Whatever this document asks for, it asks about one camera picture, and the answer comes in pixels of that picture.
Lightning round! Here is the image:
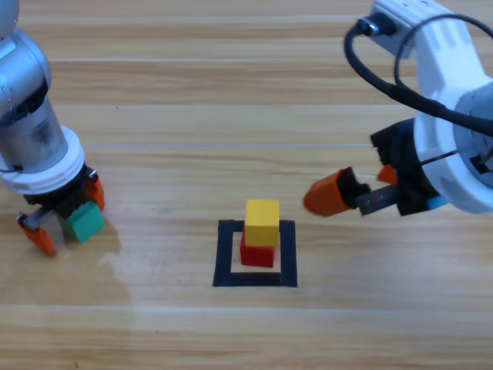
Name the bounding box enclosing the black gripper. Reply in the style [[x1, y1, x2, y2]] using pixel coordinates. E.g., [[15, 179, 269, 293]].
[[15, 165, 106, 257], [302, 118, 448, 217]]

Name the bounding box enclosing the green cube block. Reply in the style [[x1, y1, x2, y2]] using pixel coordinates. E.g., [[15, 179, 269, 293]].
[[57, 202, 106, 244]]

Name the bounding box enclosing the yellow cube block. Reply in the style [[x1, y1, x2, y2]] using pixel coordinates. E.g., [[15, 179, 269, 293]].
[[244, 198, 280, 247]]

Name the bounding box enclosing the red cube block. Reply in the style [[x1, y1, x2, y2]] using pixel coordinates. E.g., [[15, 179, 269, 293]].
[[240, 227, 277, 268]]

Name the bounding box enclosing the black tape square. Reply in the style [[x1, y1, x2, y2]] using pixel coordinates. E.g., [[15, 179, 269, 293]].
[[212, 219, 299, 288]]

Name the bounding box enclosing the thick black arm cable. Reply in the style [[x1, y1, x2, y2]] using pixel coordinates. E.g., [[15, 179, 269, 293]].
[[344, 17, 493, 136]]

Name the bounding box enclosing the thin black arm wire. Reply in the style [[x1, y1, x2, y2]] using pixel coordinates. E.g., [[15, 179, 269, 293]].
[[394, 12, 493, 93]]

